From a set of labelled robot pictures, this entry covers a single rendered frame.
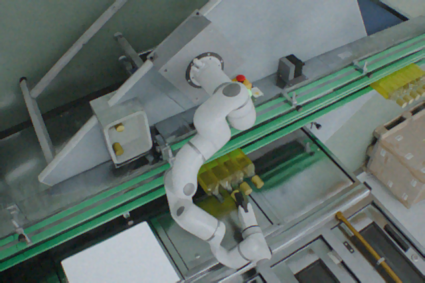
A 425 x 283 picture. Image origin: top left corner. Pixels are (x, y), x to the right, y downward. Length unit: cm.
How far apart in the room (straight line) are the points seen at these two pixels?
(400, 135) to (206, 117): 449
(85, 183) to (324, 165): 111
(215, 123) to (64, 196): 77
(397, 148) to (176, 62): 423
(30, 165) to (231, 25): 122
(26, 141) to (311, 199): 150
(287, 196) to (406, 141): 375
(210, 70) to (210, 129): 30
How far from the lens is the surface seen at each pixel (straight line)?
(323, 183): 197
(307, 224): 179
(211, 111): 124
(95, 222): 173
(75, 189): 173
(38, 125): 198
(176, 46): 147
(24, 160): 223
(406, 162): 529
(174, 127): 172
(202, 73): 147
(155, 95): 165
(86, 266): 175
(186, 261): 168
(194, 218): 132
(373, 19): 259
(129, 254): 173
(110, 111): 158
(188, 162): 126
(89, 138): 166
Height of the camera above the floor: 192
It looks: 35 degrees down
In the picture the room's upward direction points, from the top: 141 degrees clockwise
